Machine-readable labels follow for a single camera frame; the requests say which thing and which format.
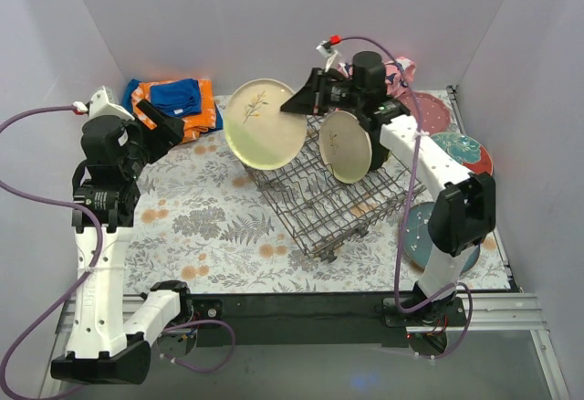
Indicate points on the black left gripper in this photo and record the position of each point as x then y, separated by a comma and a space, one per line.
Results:
152, 125

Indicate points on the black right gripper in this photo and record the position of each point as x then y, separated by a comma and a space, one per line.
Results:
322, 94

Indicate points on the cream green plate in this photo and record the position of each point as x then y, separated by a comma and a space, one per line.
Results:
258, 133
345, 147

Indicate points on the grey wire dish rack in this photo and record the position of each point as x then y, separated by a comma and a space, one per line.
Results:
321, 213

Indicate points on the red teal floral plate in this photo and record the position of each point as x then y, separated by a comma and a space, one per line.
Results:
466, 151

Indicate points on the dark blue floral plate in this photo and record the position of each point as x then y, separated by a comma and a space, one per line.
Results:
379, 153
417, 244

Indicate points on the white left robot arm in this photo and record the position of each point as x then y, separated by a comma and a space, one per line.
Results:
103, 348

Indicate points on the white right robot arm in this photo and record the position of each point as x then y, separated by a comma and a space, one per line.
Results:
463, 213

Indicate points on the blue folded towel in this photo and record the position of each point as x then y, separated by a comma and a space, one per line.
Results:
175, 98

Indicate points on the orange white patterned cloth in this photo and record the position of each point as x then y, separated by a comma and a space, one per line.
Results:
201, 112

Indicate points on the floral patterned table mat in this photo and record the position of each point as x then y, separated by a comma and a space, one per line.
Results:
201, 219

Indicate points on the pink navy patterned cloth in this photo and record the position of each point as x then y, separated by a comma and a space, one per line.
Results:
401, 71

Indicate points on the pink polka dot plate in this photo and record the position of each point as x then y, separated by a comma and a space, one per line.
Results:
435, 115

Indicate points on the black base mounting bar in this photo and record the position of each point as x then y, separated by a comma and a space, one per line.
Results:
320, 318

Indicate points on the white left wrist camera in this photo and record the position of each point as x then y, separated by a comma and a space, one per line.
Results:
102, 102

